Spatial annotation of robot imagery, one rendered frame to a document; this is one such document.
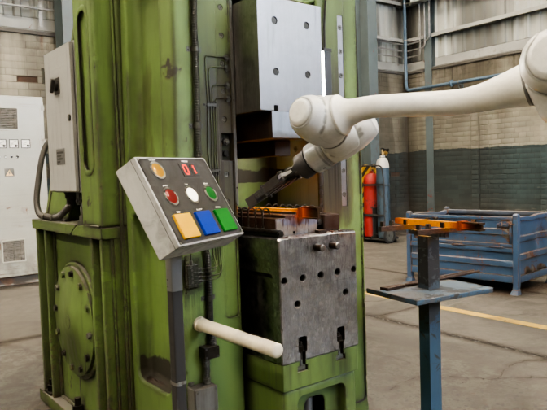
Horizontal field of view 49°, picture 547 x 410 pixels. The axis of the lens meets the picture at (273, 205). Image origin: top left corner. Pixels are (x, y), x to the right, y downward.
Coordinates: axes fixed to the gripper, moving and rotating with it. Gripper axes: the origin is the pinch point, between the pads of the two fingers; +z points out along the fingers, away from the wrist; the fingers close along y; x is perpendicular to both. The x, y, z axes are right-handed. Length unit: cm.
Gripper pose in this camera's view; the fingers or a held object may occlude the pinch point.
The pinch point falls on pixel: (256, 198)
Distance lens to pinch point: 175.1
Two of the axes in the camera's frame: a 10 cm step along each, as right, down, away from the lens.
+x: -4.7, -8.6, 1.8
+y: 4.6, -0.6, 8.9
